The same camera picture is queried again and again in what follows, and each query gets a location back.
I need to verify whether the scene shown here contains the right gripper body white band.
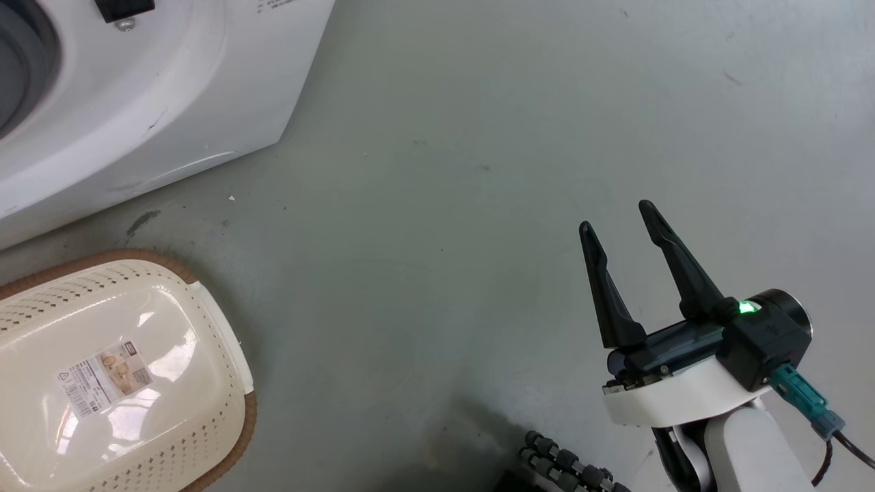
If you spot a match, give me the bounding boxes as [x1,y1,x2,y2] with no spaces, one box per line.
[602,318,772,428]

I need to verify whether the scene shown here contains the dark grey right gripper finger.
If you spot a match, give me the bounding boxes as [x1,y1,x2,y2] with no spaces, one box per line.
[578,221,647,350]
[638,200,739,323]

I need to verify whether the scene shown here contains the cream perforated laundry basket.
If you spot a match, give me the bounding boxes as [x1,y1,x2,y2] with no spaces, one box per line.
[0,249,258,492]

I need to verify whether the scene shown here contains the white front-loading washing machine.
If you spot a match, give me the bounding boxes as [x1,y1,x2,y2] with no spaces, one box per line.
[0,0,336,251]

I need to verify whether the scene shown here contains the white product label sticker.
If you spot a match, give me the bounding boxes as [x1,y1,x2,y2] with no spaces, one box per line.
[57,344,154,419]

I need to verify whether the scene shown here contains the black door latch on washer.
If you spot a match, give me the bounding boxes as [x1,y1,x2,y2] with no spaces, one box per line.
[94,0,156,32]

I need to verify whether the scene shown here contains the black cable with teal connector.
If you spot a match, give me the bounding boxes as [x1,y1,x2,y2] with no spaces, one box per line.
[770,364,875,487]

